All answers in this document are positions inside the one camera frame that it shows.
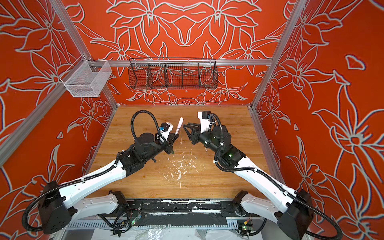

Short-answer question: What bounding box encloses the pink pen cap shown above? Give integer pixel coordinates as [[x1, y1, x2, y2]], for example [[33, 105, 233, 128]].
[[178, 117, 184, 128]]

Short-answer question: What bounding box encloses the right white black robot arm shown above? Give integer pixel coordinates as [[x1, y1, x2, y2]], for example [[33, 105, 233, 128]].
[[183, 123, 315, 240]]

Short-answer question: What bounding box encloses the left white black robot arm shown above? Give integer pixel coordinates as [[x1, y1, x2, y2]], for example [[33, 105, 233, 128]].
[[24, 133, 179, 235]]

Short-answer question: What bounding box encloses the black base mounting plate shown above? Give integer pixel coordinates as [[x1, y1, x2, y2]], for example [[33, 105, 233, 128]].
[[101, 198, 262, 218]]

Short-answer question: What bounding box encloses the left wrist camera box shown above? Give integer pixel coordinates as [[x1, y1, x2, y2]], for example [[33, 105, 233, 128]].
[[158, 122, 173, 143]]

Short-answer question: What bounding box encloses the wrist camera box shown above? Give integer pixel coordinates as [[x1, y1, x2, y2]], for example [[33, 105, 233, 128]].
[[198, 111, 212, 134], [158, 122, 173, 143]]

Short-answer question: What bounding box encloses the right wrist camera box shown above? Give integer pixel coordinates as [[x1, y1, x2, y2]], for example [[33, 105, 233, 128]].
[[198, 111, 212, 134]]

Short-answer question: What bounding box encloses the black wire mesh basket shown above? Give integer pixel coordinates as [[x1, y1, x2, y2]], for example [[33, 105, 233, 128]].
[[128, 58, 219, 90]]

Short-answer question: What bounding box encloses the grey slotted cable duct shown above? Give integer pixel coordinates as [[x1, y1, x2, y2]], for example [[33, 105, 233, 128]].
[[65, 218, 239, 231]]

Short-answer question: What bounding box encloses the white wire mesh basket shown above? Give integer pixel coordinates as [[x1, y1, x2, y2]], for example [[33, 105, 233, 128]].
[[60, 60, 112, 98]]

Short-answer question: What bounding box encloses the right black corrugated cable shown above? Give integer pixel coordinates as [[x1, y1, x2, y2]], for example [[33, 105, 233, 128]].
[[209, 113, 344, 240]]

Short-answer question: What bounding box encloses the black corrugated cable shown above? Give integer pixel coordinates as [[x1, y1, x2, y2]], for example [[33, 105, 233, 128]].
[[209, 113, 344, 240], [21, 109, 160, 232]]

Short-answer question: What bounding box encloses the left black corrugated cable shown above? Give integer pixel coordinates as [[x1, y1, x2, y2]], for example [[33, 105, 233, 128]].
[[21, 109, 160, 232]]

